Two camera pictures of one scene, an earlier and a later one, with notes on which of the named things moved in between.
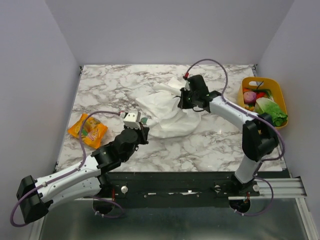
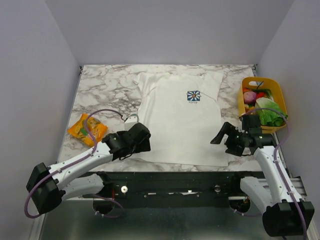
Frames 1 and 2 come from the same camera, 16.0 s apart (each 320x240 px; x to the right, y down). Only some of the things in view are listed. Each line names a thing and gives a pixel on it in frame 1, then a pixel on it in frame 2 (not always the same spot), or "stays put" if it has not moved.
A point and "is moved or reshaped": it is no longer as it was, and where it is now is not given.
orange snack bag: (92, 132) stays put
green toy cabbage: (263, 105) stays put
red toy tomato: (260, 94) stays put
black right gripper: (184, 99) → (229, 141)
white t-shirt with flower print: (165, 118) is moved or reshaped
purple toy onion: (249, 97) stays put
